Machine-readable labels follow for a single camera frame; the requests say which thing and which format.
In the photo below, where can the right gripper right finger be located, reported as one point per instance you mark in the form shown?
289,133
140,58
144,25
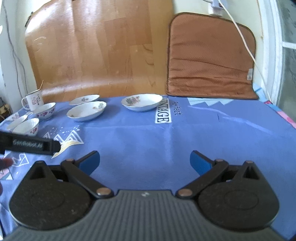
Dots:
234,197

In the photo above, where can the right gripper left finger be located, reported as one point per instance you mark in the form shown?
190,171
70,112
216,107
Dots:
50,197

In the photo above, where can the floral bowl edge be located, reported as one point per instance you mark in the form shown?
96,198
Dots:
16,123

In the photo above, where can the floral bowl front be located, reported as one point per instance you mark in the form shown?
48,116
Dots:
28,127

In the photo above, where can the floral bowl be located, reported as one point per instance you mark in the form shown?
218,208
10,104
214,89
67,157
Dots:
45,111
28,127

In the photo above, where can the floral plate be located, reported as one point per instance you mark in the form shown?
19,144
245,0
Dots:
84,99
142,102
87,111

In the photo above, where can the person's left hand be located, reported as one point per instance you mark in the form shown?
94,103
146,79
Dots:
5,163

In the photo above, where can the white floral enamel mug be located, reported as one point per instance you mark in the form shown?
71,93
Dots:
32,100

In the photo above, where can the blue printed tablecloth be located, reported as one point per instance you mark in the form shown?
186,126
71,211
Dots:
151,150

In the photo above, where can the wood pattern vinyl sheet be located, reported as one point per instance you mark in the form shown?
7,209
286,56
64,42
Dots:
110,48

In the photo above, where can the brown seat cushion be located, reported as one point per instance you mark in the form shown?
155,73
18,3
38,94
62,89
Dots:
210,57

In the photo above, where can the frosted floral glass door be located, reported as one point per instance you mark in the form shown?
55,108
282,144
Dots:
282,38

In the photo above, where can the white power strip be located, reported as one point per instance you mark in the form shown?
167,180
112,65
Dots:
215,8

